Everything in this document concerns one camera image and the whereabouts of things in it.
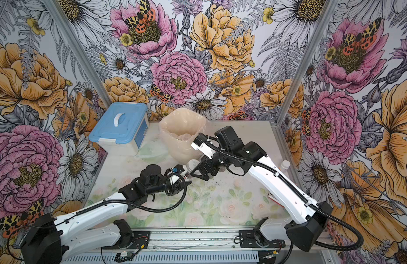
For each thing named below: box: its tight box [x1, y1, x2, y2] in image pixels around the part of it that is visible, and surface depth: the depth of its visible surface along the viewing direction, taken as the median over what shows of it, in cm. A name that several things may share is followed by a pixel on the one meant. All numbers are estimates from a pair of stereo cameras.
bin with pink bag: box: [158, 107, 207, 165], surface depth 91 cm
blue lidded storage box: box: [88, 101, 150, 156], surface depth 99 cm
